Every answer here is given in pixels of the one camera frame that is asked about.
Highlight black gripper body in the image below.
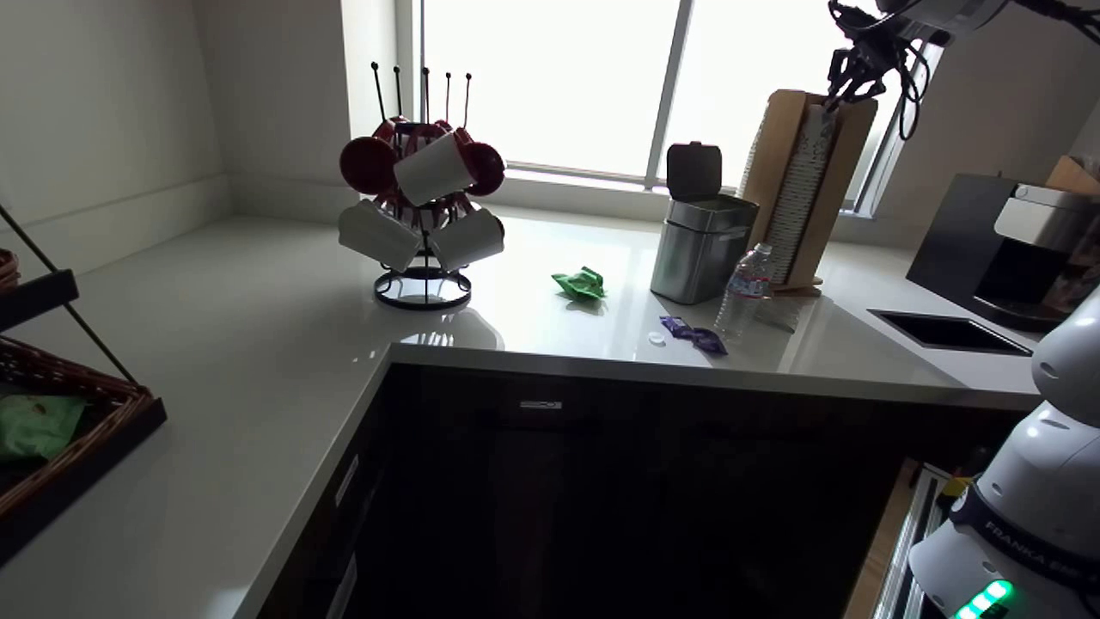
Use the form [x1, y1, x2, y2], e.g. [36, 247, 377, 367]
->
[838, 0, 920, 77]

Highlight wooden cup holder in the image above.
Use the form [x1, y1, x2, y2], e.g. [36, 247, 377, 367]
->
[739, 85, 883, 298]

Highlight stacked white paper cups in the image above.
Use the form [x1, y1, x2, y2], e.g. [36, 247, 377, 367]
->
[784, 148, 843, 293]

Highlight black rectangular appliance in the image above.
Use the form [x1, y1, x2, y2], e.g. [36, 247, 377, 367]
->
[904, 169, 1018, 309]

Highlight clear plastic water bottle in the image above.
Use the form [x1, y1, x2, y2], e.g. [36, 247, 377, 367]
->
[716, 241, 780, 346]

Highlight steel trash bin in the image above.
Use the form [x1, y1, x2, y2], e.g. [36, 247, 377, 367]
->
[645, 139, 762, 309]

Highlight brown cardboard box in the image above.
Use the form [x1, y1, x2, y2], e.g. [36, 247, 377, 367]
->
[1043, 152, 1100, 205]

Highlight black coffee machine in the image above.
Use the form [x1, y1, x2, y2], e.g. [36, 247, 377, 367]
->
[969, 182, 1100, 338]

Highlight dark countertop sink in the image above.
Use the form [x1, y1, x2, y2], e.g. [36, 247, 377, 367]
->
[865, 304, 1031, 360]

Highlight white framed window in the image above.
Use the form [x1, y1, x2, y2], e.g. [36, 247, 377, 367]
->
[342, 0, 920, 219]

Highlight purple crumpled wrapper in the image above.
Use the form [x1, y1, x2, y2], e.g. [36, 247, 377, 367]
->
[655, 313, 733, 360]

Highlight white mug red inside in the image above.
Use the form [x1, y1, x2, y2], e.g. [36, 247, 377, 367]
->
[427, 202, 510, 272]
[387, 131, 477, 210]
[374, 112, 462, 148]
[462, 139, 510, 198]
[337, 133, 400, 195]
[335, 198, 424, 274]

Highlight dark wooden cabinet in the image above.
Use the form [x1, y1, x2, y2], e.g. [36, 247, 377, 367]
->
[244, 341, 1043, 619]

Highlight wooden platform board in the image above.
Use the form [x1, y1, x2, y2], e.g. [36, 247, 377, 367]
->
[838, 458, 920, 619]

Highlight black metal mug tree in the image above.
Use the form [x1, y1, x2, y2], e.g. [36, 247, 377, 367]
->
[363, 58, 477, 313]

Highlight green snack packet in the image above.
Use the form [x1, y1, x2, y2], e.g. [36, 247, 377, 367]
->
[0, 393, 88, 463]

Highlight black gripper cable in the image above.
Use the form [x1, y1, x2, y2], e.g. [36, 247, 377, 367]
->
[890, 30, 934, 143]

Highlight aluminium frame rails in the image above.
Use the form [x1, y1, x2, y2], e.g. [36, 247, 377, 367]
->
[886, 461, 975, 619]

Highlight black wire snack rack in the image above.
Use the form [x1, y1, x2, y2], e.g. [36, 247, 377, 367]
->
[0, 202, 171, 566]

